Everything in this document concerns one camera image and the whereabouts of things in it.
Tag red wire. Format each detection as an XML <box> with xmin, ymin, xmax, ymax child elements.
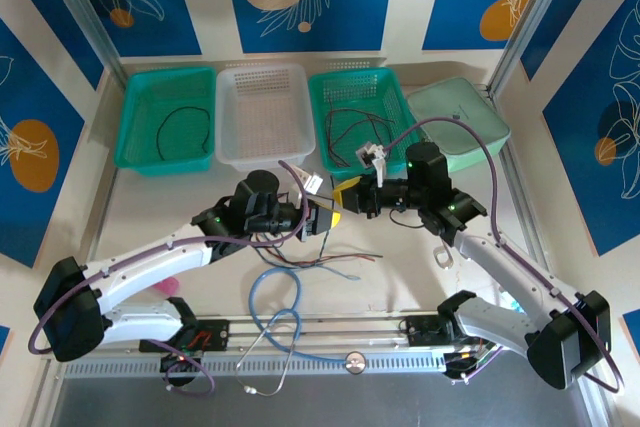
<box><xmin>259</xmin><ymin>251</ymin><xmax>384</xmax><ymax>268</ymax></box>
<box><xmin>324</xmin><ymin>109</ymin><xmax>396</xmax><ymax>168</ymax></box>
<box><xmin>329</xmin><ymin>116</ymin><xmax>396</xmax><ymax>168</ymax></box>
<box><xmin>323</xmin><ymin>107</ymin><xmax>391</xmax><ymax>168</ymax></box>

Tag white plastic basket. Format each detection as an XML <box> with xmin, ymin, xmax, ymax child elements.
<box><xmin>214</xmin><ymin>63</ymin><xmax>317</xmax><ymax>173</ymax></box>

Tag teal plastic basket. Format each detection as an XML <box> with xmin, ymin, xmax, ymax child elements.
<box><xmin>308</xmin><ymin>66</ymin><xmax>424</xmax><ymax>181</ymax></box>
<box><xmin>113</xmin><ymin>66</ymin><xmax>217</xmax><ymax>177</ymax></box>

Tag blue stethoscope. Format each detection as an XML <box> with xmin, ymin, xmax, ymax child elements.
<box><xmin>234</xmin><ymin>266</ymin><xmax>367</xmax><ymax>397</ymax></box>

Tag teal snack packet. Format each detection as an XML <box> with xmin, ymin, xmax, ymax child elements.
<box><xmin>499</xmin><ymin>286</ymin><xmax>524</xmax><ymax>313</ymax></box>

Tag dark grey metal panel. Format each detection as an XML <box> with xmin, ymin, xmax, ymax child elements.
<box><xmin>49</xmin><ymin>374</ymin><xmax>596</xmax><ymax>427</ymax></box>

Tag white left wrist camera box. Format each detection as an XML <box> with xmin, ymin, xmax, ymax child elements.
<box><xmin>292</xmin><ymin>166</ymin><xmax>326</xmax><ymax>194</ymax></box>

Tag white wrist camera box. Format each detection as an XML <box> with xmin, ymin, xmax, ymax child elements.
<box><xmin>292</xmin><ymin>166</ymin><xmax>326</xmax><ymax>194</ymax></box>
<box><xmin>353</xmin><ymin>142</ymin><xmax>389</xmax><ymax>183</ymax></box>

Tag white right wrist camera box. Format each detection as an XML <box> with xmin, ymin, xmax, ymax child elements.
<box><xmin>353</xmin><ymin>142</ymin><xmax>389</xmax><ymax>183</ymax></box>

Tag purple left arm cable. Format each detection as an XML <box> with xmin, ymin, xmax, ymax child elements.
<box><xmin>29</xmin><ymin>160</ymin><xmax>309</xmax><ymax>394</ymax></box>

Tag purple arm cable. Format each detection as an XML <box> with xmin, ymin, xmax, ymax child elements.
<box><xmin>29</xmin><ymin>160</ymin><xmax>309</xmax><ymax>394</ymax></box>
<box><xmin>382</xmin><ymin>115</ymin><xmax>626</xmax><ymax>396</ymax></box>

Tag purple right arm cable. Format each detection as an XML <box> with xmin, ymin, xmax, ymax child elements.
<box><xmin>382</xmin><ymin>115</ymin><xmax>626</xmax><ymax>396</ymax></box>

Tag clear-handled metal tongs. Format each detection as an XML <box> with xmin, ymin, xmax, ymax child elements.
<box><xmin>430</xmin><ymin>245</ymin><xmax>456</xmax><ymax>268</ymax></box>

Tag aluminium frame rail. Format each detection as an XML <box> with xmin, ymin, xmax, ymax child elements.
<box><xmin>42</xmin><ymin>314</ymin><xmax>531</xmax><ymax>361</ymax></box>

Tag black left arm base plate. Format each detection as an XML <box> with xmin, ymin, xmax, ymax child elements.
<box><xmin>138</xmin><ymin>317</ymin><xmax>231</xmax><ymax>353</ymax></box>

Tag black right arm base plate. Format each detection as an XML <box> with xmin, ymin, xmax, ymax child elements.
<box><xmin>399</xmin><ymin>315</ymin><xmax>454</xmax><ymax>348</ymax></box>

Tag grey slotted cable duct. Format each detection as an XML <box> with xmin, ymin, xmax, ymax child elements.
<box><xmin>62</xmin><ymin>351</ymin><xmax>449</xmax><ymax>379</ymax></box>

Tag aluminium corner post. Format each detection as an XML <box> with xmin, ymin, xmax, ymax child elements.
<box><xmin>487</xmin><ymin>0</ymin><xmax>576</xmax><ymax>94</ymax></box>
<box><xmin>37</xmin><ymin>0</ymin><xmax>126</xmax><ymax>83</ymax></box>

